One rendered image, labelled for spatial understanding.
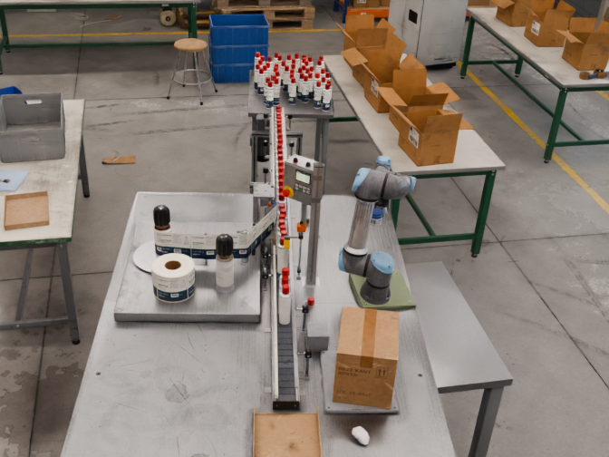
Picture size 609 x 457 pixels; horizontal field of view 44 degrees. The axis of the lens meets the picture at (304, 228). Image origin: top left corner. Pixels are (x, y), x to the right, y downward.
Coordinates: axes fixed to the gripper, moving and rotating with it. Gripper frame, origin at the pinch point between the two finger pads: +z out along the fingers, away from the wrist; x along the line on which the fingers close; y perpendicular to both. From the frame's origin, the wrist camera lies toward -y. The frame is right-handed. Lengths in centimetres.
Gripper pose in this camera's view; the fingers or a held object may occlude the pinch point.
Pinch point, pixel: (375, 214)
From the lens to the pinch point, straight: 410.4
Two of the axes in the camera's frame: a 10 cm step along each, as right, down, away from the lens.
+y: 2.0, 5.4, -8.2
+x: 9.8, -0.7, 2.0
